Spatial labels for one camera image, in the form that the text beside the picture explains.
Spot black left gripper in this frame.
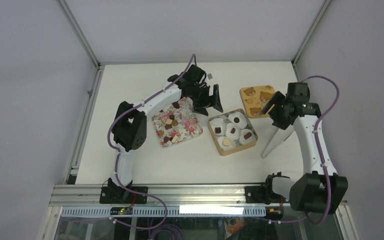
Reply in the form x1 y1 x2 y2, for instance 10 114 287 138
188 84 222 116

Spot silver square tin lid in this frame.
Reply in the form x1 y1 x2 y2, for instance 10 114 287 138
239 85 275 119

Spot gold square tin box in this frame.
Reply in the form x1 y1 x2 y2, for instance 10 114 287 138
207 108 258 156

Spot white dome chocolate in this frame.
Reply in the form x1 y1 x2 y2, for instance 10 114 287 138
222 138 231 147

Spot brown rectangular bar chocolate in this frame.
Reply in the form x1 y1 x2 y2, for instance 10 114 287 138
164 124 173 130
243 132 253 140

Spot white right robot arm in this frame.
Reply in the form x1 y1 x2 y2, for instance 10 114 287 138
261 82 348 215

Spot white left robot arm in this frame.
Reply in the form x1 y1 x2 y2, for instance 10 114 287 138
107 64 223 203

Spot dark heart chocolate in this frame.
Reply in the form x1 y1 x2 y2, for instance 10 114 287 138
173 102 180 109

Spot white rectangular chocolate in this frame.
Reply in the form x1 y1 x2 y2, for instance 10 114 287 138
171 135 179 144

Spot caramel square chocolate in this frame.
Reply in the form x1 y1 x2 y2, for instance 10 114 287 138
157 130 165 137

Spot white paper cup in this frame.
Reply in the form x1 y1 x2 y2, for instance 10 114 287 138
209 118 226 136
228 111 248 129
217 136 237 151
239 129 256 145
225 122 241 141

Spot floral rectangular tray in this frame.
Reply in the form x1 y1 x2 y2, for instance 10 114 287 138
151 97 204 148

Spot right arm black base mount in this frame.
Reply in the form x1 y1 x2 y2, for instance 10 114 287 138
244 172 294 205

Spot white slotted cable duct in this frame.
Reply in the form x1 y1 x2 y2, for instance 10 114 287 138
61 205 266 218

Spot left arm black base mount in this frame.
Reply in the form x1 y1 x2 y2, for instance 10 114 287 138
99 178 149 204

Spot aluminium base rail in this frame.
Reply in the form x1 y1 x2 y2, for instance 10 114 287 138
49 183 349 207

